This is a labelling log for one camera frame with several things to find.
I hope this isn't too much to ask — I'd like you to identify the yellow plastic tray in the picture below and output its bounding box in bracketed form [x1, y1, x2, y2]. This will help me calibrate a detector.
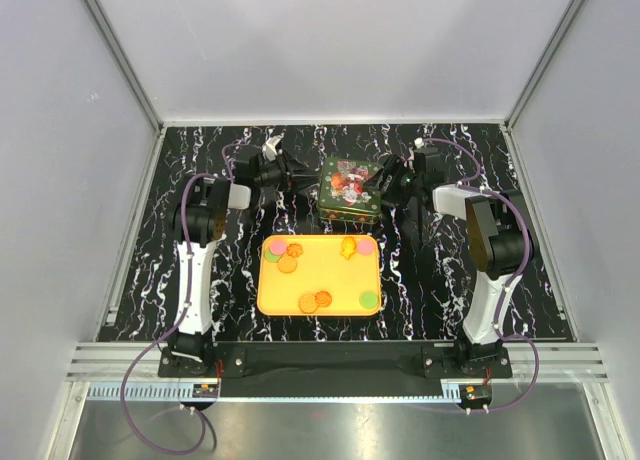
[256, 234, 382, 317]

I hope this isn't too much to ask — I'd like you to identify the pink sandwich cookie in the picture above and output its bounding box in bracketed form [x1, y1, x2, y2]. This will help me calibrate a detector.
[269, 240, 287, 256]
[356, 239, 376, 255]

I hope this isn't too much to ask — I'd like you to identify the large round dotted biscuit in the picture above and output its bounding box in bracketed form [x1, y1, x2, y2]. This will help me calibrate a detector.
[277, 255, 297, 274]

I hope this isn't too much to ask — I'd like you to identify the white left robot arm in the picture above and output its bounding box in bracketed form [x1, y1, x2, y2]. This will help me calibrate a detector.
[166, 149, 305, 376]

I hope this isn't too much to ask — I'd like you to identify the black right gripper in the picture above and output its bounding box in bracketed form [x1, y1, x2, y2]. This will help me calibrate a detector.
[363, 154, 422, 208]

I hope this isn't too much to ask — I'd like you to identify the gold tin lid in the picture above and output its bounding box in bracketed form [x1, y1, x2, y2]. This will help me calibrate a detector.
[319, 157, 382, 211]

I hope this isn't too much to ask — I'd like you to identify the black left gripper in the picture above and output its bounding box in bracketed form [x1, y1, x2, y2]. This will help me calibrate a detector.
[253, 149, 318, 193]

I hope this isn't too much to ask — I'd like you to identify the orange swirl butter cookie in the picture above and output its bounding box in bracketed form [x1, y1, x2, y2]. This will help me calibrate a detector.
[286, 243, 304, 258]

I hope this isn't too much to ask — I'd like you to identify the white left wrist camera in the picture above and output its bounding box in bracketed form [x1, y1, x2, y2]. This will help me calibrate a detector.
[262, 135, 282, 162]

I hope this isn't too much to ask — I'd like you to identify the green sandwich cookie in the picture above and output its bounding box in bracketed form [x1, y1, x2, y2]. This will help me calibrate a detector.
[359, 291, 379, 310]
[265, 249, 282, 263]

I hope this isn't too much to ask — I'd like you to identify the green christmas cookie tin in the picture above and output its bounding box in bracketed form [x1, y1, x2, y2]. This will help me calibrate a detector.
[318, 195, 381, 224]

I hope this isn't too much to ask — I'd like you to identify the pink sandwich cookie right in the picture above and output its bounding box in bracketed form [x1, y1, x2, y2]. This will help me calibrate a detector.
[356, 239, 376, 255]

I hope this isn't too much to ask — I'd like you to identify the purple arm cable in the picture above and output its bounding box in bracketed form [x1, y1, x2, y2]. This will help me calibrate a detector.
[119, 142, 251, 456]
[414, 137, 540, 412]

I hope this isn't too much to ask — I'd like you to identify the round dotted biscuit lower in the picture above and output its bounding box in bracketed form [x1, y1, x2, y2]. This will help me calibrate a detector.
[298, 294, 319, 315]

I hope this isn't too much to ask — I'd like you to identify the orange chick cookie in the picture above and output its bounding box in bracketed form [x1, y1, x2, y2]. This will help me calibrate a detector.
[340, 236, 357, 260]

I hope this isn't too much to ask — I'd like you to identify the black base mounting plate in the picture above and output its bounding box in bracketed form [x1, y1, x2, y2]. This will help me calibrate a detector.
[158, 341, 513, 400]

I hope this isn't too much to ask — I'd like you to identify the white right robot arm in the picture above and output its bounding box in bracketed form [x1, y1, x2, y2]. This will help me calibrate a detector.
[362, 146, 539, 377]

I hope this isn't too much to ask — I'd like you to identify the orange swirl cookie lower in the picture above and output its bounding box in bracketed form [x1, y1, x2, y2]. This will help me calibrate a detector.
[315, 291, 332, 307]

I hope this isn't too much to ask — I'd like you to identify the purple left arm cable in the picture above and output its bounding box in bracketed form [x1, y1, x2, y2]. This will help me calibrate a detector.
[119, 142, 251, 456]

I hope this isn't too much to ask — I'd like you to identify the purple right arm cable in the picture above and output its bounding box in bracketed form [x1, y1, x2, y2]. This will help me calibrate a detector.
[414, 137, 540, 412]

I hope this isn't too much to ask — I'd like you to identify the green sandwich cookie right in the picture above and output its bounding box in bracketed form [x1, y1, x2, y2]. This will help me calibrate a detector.
[359, 291, 379, 310]

